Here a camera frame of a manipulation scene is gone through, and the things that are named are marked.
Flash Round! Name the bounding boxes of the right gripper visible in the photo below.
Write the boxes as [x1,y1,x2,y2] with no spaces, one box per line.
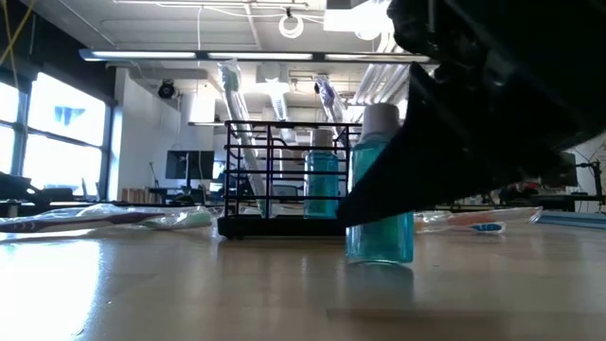
[334,0,606,228]

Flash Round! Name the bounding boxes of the orange toothbrush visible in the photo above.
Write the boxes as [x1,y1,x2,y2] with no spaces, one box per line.
[414,206,544,236]

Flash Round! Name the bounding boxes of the blue mouthwash bottle white cap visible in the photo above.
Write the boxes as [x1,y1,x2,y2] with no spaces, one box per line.
[302,127,341,220]
[344,102,416,265]

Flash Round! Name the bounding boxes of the purple toothbrush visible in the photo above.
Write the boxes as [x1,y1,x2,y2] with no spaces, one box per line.
[0,204,167,234]
[312,73,354,143]

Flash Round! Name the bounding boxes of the black monitor on arm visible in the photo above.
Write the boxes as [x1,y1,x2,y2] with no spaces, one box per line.
[558,151,579,188]

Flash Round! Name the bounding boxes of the black monitor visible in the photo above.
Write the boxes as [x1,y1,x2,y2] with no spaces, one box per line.
[164,150,216,181]

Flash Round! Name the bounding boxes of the wooden blocks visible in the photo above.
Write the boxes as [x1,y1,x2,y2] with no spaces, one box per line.
[120,187,151,204]

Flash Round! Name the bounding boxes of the long light strip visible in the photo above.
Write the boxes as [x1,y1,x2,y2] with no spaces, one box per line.
[79,46,433,65]

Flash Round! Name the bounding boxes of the large window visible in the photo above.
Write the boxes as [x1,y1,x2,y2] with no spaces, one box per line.
[0,70,115,203]

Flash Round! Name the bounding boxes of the black slanted stand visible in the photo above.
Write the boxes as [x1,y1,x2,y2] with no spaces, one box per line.
[0,170,76,219]

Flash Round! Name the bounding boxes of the black aluminium table frame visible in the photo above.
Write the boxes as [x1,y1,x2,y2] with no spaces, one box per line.
[0,193,606,232]

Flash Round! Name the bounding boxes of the black wire caddy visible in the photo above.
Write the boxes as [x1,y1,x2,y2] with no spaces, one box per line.
[216,119,365,240]

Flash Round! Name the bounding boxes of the white coiled cable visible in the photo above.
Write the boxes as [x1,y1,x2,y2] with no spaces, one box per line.
[277,12,306,40]

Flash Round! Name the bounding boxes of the black clamp handle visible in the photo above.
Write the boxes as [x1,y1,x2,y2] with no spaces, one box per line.
[169,191,199,207]

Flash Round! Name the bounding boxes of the yellow hanging cable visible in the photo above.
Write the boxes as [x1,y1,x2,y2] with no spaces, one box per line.
[0,0,38,67]

